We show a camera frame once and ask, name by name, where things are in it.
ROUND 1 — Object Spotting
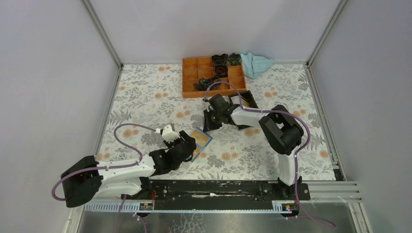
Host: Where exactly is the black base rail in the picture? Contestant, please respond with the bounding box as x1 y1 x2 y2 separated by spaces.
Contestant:
121 179 310 211

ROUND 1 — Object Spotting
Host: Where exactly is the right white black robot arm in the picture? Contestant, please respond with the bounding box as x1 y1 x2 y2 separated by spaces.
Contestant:
203 94 304 200

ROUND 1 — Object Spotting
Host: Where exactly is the black tangled band pile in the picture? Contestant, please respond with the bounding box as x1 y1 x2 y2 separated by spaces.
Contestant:
193 76 221 91

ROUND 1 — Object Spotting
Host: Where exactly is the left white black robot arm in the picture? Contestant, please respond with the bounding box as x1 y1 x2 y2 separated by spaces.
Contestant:
51 125 197 208

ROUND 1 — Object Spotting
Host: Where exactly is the black rolled band top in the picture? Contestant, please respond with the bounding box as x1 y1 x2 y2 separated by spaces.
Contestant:
226 53 241 66

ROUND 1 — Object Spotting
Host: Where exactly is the black rolled band left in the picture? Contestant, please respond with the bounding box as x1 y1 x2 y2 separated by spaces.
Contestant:
211 53 228 67

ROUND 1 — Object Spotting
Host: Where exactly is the blue leather card holder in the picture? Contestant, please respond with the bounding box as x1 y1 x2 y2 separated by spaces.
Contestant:
190 127 213 162

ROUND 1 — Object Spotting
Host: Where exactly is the black rolled band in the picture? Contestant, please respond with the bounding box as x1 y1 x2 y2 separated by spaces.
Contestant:
214 64 228 78
226 53 241 66
211 53 228 67

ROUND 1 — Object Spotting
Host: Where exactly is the white card in box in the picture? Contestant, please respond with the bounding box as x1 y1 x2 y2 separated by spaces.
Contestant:
230 95 244 106

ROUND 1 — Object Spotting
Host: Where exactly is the black rolled band centre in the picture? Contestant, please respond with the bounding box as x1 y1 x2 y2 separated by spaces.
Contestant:
214 64 228 78

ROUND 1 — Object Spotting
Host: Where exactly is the light blue folded cloth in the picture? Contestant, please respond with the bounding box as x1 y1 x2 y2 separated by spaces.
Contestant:
240 52 275 79

